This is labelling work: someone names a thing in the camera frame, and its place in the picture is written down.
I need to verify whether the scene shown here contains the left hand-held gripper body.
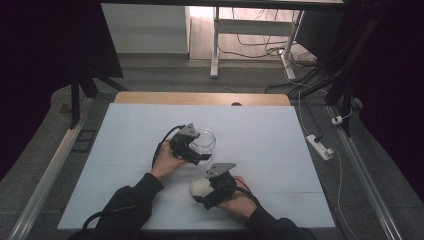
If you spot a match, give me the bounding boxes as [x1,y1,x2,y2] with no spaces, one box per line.
[169,122,202,162]

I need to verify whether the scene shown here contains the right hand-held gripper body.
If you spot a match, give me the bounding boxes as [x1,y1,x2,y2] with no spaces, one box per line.
[205,162,240,205]

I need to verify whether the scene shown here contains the person's right hand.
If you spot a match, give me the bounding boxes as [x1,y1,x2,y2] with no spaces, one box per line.
[215,175,258,220]

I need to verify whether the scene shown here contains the dark curtain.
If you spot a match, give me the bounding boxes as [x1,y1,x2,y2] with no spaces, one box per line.
[0,0,125,183]
[343,0,424,194]

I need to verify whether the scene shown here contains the white round jar lid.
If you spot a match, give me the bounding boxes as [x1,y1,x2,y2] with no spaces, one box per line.
[189,176,216,201]

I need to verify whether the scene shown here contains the clear glass jar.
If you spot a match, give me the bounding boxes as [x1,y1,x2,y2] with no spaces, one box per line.
[189,127,217,160]

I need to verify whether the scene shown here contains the wooden table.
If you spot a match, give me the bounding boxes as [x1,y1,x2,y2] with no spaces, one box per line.
[113,91,292,107]

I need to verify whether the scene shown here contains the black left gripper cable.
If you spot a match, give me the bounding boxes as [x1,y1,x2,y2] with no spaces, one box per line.
[151,124,186,169]

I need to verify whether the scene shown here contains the white power strip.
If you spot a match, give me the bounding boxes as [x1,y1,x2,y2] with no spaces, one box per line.
[305,133,335,162]

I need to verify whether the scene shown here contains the white foam mat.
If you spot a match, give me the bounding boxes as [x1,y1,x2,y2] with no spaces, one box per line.
[56,102,336,232]

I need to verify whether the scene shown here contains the tangle of black floor cables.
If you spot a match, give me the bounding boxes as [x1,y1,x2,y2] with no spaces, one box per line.
[217,7,323,69]

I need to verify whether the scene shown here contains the white power strip cable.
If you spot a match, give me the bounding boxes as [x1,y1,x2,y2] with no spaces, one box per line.
[332,148,360,240]

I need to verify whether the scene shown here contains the black metal stand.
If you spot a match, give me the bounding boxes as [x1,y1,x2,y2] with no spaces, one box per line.
[67,59,129,130]
[289,13,388,138]

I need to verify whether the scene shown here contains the person's left hand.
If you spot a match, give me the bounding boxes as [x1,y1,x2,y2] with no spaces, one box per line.
[150,141,188,183]

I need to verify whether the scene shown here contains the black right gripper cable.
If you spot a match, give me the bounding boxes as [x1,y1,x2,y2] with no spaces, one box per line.
[233,177,261,206]

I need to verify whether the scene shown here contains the aluminium rail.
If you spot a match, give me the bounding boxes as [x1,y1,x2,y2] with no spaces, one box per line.
[327,104,405,240]
[6,95,97,240]

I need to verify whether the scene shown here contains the white desk frame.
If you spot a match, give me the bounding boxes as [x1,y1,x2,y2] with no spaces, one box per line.
[209,6,305,81]

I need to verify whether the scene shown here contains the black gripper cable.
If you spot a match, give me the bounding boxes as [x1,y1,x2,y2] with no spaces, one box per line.
[151,124,186,169]
[233,177,261,206]

